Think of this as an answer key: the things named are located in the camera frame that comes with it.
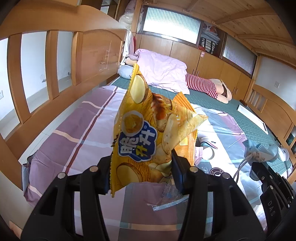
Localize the pink pillow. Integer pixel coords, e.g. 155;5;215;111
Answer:
135;49;190;94

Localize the clear cartoon plastic bag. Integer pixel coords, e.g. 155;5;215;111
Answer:
147;178;189;211

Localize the striped plush doll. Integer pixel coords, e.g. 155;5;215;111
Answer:
125;57;232;104

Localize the white massager device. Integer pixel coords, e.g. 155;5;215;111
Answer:
277;147;290;162

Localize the light blue pillow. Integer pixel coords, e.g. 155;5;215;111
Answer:
118;65;133;79

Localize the yellow chip bag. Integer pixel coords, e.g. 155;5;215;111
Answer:
110;64;208;195

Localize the green bed mat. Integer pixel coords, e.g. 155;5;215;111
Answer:
110;77;293;174

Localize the white paper cup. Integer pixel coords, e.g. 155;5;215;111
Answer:
195;137;218;165

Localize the wooden bunk bed frame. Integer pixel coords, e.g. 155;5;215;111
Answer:
1;1;295;188

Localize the striped pink grey bedsheet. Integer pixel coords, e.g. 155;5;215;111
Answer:
23;85;271;241

